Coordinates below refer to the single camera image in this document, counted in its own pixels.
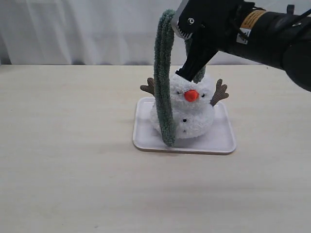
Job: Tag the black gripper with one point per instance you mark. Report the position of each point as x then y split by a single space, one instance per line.
216 28

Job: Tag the green knitted scarf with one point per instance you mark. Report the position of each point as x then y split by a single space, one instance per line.
161 113

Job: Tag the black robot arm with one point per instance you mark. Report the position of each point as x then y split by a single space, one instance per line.
240 28

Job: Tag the white plush snowman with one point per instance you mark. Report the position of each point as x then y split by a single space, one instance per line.
193 104

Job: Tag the white rectangular tray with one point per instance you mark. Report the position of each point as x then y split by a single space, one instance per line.
219 140

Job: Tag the white backdrop curtain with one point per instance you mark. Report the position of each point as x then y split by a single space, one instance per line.
80 32

